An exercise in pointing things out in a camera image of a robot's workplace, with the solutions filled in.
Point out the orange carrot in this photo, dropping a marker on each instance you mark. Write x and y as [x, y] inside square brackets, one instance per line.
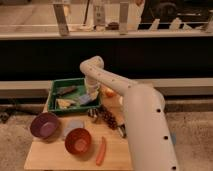
[101, 153]

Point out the yellow banana toy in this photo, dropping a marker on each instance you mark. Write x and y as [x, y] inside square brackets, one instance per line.
[65, 103]

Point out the blue sponge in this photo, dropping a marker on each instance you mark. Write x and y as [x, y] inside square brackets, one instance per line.
[84, 99]

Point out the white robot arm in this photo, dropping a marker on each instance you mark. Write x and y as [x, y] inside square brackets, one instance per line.
[150, 143]

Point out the blue small cup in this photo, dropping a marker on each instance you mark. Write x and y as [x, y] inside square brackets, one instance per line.
[173, 137]

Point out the purple bowl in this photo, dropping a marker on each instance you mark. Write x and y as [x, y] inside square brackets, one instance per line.
[44, 125]

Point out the dark grape bunch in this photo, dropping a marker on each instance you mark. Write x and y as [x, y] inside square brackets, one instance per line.
[108, 117]

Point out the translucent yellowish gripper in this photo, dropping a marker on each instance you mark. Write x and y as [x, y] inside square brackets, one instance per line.
[92, 90]

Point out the orange round fruit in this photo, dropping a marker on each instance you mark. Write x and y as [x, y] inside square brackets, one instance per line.
[109, 93]

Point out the orange bowl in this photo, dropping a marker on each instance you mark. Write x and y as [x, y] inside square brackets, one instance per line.
[78, 141]

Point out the green plastic tray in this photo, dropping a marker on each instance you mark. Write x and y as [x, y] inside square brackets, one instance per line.
[61, 84]

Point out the brown dark utensil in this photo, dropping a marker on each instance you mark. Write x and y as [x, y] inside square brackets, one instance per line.
[66, 90]

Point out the striped small ball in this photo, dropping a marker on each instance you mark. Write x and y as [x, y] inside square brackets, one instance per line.
[93, 114]

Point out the wooden board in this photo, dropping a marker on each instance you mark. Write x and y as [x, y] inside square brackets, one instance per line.
[53, 156]

